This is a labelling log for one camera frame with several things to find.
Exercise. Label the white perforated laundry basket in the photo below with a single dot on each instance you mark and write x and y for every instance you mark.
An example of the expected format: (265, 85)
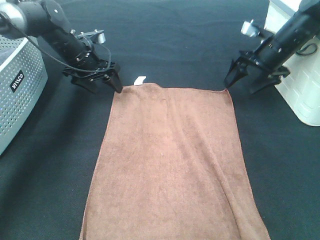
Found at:
(23, 77)

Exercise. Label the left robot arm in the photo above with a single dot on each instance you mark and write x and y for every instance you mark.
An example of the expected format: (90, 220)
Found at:
(46, 19)

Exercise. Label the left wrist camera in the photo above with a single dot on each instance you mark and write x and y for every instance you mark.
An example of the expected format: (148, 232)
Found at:
(96, 36)

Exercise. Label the black table cloth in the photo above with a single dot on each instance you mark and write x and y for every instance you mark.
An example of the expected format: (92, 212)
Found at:
(46, 171)

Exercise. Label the brown towel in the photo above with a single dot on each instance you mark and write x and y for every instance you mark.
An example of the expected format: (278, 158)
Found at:
(171, 167)

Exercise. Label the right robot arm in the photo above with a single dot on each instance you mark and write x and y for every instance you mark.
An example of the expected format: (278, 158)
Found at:
(275, 48)

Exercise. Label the white woven storage bin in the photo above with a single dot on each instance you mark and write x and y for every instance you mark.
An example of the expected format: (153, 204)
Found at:
(301, 89)

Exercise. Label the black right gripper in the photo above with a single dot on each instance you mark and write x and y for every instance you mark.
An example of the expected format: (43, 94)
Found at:
(238, 69)

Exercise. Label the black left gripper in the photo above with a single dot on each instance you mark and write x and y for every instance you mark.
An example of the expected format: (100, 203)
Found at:
(90, 69)

